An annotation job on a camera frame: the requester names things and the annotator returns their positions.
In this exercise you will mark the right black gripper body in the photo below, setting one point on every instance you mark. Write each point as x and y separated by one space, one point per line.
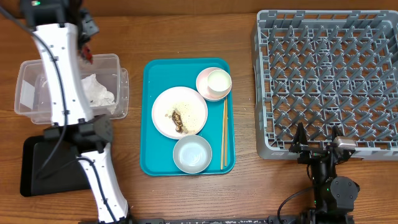
311 152

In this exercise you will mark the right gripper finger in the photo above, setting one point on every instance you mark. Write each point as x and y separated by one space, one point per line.
300 138
336 132

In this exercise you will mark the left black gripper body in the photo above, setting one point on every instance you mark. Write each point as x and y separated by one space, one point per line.
89 27

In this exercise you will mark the red foil snack wrapper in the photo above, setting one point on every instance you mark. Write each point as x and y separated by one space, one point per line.
86 54

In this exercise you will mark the white napkin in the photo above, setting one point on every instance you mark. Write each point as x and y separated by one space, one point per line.
97 94

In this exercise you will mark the white paper cup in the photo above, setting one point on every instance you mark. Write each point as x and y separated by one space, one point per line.
219 83

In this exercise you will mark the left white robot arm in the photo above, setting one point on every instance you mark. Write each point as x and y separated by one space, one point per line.
61 29

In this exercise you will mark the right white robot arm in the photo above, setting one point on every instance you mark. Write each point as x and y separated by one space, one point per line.
334 195

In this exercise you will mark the grey dishwasher rack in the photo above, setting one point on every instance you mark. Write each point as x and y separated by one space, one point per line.
323 69

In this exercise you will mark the clear plastic waste bin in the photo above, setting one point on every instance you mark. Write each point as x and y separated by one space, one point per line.
32 98

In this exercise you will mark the right wooden chopstick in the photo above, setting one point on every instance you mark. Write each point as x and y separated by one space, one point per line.
225 131

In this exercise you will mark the wooden chopstick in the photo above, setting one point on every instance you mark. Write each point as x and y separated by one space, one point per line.
222 138
225 131

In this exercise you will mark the left wooden chopstick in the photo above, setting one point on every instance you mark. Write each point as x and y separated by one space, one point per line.
222 138

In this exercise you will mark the grey shallow bowl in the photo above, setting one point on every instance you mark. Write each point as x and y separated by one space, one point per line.
192 154

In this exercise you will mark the large white dinner plate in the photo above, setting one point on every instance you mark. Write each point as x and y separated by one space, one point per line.
191 105

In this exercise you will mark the brown food scrap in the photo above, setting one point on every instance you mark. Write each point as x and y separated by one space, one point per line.
177 119

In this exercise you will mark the black plastic tray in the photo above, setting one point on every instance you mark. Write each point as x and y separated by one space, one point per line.
62 174

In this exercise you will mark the teal plastic serving tray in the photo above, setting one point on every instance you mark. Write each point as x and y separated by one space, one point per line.
156 157

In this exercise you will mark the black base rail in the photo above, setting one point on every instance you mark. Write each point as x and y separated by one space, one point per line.
290 219

